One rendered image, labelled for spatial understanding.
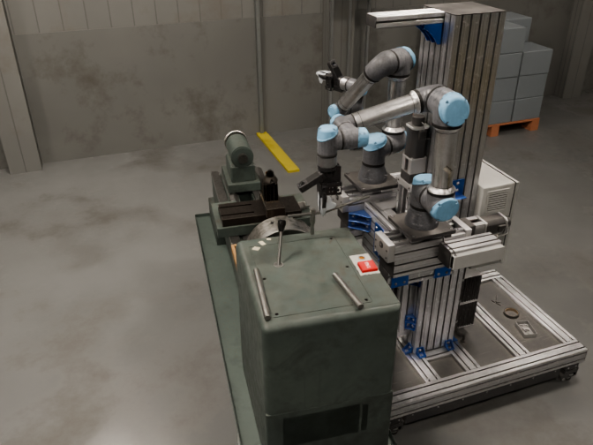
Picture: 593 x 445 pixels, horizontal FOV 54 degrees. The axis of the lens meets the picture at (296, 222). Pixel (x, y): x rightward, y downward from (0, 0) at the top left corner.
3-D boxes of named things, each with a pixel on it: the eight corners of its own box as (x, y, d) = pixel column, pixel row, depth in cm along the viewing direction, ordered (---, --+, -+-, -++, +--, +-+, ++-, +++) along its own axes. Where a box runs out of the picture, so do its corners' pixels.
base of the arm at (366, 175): (379, 169, 313) (379, 153, 308) (392, 181, 300) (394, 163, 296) (353, 174, 308) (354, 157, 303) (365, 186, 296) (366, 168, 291)
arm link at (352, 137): (360, 120, 225) (333, 123, 222) (371, 130, 215) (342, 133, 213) (359, 139, 229) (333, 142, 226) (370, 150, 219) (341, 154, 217)
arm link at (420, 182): (430, 195, 265) (432, 168, 259) (444, 208, 254) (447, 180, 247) (405, 199, 263) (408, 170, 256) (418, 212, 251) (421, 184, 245)
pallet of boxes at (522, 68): (495, 109, 752) (511, 11, 692) (537, 130, 686) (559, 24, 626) (412, 120, 716) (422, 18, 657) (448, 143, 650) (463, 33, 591)
